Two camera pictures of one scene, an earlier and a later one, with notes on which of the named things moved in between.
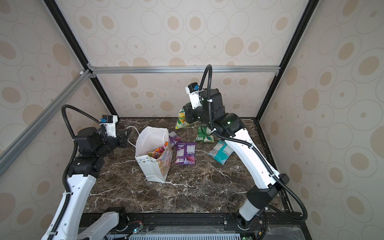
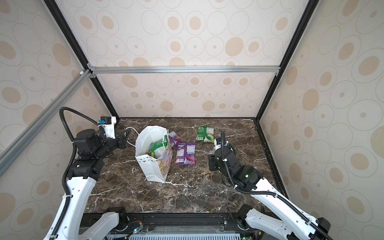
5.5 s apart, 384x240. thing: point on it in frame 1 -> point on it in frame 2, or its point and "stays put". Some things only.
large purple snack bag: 185,153 stays put
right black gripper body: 196,114 -> 212,163
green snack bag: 204,134 stays put
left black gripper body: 110,143 stays put
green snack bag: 181,122 -> 157,148
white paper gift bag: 149,138 stays put
